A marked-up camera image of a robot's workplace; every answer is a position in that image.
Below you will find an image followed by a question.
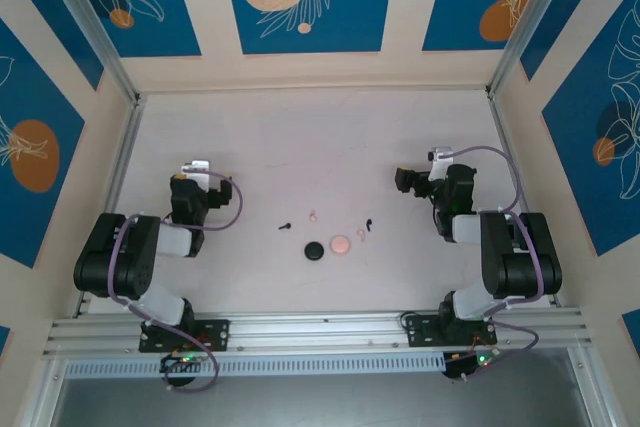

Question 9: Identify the aluminium corner post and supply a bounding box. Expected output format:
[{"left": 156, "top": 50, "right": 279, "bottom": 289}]
[
  {"left": 37, "top": 0, "right": 141, "bottom": 103},
  {"left": 487, "top": 0, "right": 614, "bottom": 98}
]

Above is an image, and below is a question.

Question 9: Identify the aluminium side rail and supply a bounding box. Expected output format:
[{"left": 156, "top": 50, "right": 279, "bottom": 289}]
[
  {"left": 487, "top": 89, "right": 564, "bottom": 308},
  {"left": 74, "top": 94, "right": 146, "bottom": 318}
]

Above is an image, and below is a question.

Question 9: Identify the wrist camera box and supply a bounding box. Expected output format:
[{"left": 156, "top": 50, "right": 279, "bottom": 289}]
[
  {"left": 180, "top": 160, "right": 211, "bottom": 187},
  {"left": 428, "top": 146, "right": 455, "bottom": 182}
]

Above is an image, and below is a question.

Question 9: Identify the aluminium frame rail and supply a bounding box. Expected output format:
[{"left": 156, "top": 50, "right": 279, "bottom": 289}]
[{"left": 42, "top": 309, "right": 594, "bottom": 361}]

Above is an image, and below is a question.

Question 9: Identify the white slotted cable duct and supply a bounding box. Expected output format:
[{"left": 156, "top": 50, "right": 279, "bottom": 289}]
[{"left": 64, "top": 352, "right": 446, "bottom": 378}]

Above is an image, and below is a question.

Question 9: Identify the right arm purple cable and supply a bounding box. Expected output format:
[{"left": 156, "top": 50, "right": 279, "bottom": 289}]
[{"left": 446, "top": 145, "right": 546, "bottom": 384}]

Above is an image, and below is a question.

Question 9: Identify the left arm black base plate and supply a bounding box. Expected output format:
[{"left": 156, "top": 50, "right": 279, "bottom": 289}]
[{"left": 138, "top": 319, "right": 231, "bottom": 353}]

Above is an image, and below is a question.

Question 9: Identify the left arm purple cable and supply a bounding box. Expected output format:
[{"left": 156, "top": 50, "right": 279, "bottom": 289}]
[{"left": 108, "top": 170, "right": 245, "bottom": 392}]

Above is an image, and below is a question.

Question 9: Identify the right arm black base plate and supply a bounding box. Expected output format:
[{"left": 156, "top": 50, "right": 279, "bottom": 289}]
[{"left": 402, "top": 313, "right": 499, "bottom": 348}]

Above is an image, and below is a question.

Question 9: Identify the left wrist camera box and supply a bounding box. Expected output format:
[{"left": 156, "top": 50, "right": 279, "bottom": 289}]
[{"left": 180, "top": 160, "right": 211, "bottom": 187}]

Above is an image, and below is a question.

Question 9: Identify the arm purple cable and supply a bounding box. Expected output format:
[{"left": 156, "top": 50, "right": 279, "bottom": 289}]
[
  {"left": 108, "top": 170, "right": 245, "bottom": 392},
  {"left": 446, "top": 145, "right": 546, "bottom": 384}
]

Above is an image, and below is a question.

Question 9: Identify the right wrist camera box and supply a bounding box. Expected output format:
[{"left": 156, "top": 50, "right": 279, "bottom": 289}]
[{"left": 428, "top": 146, "right": 455, "bottom": 182}]

